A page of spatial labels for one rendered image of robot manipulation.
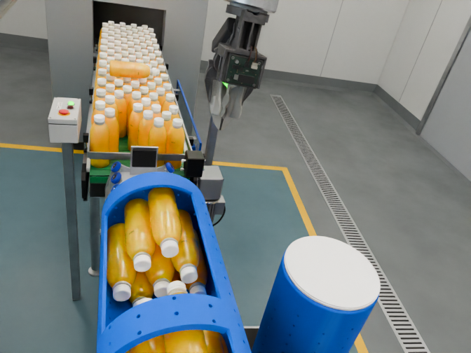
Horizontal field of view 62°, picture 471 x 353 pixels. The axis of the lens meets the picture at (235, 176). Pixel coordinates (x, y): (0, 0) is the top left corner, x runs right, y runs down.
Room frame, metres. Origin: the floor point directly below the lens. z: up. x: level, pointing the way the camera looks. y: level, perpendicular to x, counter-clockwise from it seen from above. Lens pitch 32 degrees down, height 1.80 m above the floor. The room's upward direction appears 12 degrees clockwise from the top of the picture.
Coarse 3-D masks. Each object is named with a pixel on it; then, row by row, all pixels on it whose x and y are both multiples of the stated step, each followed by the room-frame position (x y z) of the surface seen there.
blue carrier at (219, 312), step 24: (120, 192) 0.78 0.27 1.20; (144, 192) 0.83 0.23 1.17; (192, 192) 0.82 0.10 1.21; (120, 216) 0.81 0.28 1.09; (192, 216) 0.88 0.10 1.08; (216, 240) 0.71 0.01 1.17; (216, 264) 0.60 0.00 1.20; (216, 288) 0.53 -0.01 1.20; (120, 312) 0.58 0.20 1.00; (144, 312) 0.43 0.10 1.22; (168, 312) 0.43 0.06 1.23; (192, 312) 0.44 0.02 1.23; (216, 312) 0.46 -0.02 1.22; (120, 336) 0.40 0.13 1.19; (144, 336) 0.39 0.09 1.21; (240, 336) 0.45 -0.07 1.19
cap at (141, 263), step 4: (140, 256) 0.63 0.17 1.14; (144, 256) 0.64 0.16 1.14; (148, 256) 0.64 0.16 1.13; (136, 260) 0.63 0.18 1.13; (140, 260) 0.62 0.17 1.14; (144, 260) 0.63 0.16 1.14; (148, 260) 0.63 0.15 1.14; (136, 264) 0.62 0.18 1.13; (140, 264) 0.62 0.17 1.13; (144, 264) 0.63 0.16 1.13; (148, 264) 0.63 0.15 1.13; (136, 268) 0.62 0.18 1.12; (140, 268) 0.62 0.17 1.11; (144, 268) 0.63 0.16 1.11; (148, 268) 0.63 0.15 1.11
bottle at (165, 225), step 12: (156, 192) 0.81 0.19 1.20; (168, 192) 0.82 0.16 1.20; (156, 204) 0.77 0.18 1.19; (168, 204) 0.77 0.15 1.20; (156, 216) 0.72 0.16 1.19; (168, 216) 0.72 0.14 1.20; (156, 228) 0.69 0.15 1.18; (168, 228) 0.69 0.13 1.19; (180, 228) 0.71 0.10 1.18; (156, 240) 0.67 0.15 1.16
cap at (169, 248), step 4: (168, 240) 0.66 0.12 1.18; (164, 244) 0.65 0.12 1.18; (168, 244) 0.65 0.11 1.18; (172, 244) 0.65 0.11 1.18; (176, 244) 0.66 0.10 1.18; (164, 248) 0.64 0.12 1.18; (168, 248) 0.64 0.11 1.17; (172, 248) 0.65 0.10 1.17; (176, 248) 0.65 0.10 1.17; (164, 252) 0.64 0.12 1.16; (168, 252) 0.64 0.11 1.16; (172, 252) 0.65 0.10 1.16; (176, 252) 0.65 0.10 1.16; (168, 256) 0.64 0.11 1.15; (172, 256) 0.65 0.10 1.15
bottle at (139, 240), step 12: (132, 204) 0.79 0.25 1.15; (144, 204) 0.80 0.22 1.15; (132, 216) 0.75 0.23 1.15; (144, 216) 0.75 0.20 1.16; (132, 228) 0.71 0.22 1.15; (144, 228) 0.71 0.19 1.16; (132, 240) 0.67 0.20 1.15; (144, 240) 0.67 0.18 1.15; (132, 252) 0.65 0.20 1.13; (144, 252) 0.65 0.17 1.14
